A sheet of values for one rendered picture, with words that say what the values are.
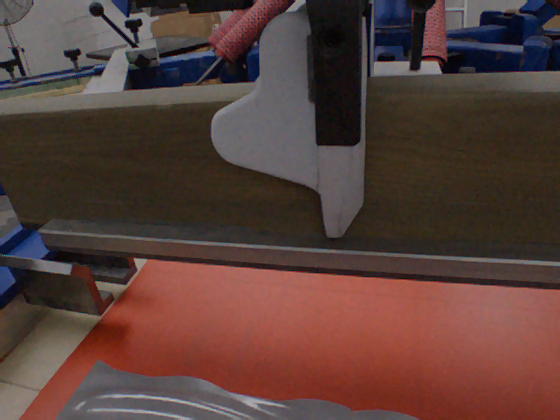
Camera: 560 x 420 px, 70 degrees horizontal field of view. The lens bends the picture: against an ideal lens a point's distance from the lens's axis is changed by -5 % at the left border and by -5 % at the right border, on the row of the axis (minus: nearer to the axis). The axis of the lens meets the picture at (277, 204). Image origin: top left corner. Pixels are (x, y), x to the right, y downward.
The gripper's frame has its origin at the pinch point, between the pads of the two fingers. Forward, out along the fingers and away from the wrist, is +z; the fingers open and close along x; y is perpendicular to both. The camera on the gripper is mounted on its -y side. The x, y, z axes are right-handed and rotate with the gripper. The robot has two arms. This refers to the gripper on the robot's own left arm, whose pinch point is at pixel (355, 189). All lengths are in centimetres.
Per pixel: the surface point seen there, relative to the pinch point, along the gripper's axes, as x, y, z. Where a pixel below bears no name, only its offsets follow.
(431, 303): -7.4, -5.2, 13.6
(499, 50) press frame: -71, -21, 7
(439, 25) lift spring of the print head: -50, -8, 0
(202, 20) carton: -366, 174, 28
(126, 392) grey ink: 4.6, 13.7, 12.9
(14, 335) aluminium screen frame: 2.3, 25.2, 12.8
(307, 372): 0.2, 2.9, 13.6
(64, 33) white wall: -415, 377, 33
